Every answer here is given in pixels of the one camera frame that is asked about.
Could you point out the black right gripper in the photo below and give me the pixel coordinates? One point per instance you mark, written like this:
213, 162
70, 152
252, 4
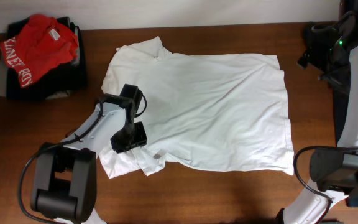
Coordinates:
312, 56

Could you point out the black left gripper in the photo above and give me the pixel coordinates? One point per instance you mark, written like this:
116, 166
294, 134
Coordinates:
121, 145

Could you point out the white t-shirt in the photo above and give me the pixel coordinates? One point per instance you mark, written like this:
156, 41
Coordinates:
217, 113

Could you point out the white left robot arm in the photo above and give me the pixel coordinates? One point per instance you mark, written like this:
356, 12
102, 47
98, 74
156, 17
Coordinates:
65, 181

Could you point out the black folded garment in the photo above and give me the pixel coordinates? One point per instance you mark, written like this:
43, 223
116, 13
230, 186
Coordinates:
63, 79

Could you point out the red printed t-shirt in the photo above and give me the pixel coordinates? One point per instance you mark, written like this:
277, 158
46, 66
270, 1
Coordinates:
41, 45

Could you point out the grey folded garment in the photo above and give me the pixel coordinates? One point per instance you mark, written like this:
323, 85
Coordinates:
3, 79

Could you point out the dark green trousers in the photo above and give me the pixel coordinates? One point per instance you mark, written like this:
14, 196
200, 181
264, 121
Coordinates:
340, 118

